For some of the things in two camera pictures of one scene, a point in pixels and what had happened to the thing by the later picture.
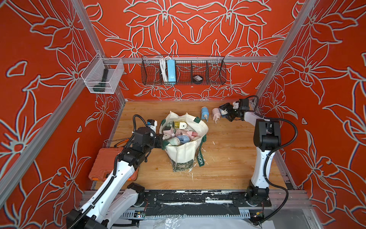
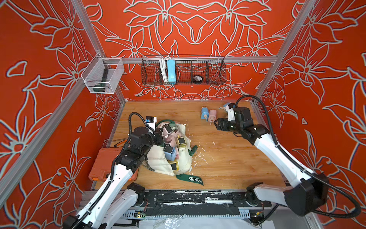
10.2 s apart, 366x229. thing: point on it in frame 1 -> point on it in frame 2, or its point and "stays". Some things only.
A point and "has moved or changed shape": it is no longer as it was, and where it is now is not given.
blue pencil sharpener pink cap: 205,113 stays
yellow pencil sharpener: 180,125 -> 181,142
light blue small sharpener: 184,139 -> 170,152
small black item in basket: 198,78 stays
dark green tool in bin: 100,88 stays
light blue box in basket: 171,64 stays
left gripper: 158,139 stays
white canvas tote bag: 183,157 -> 157,161
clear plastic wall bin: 101,75 stays
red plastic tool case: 104,163 stays
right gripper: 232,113 -> 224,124
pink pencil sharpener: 216,114 has moved or changed shape
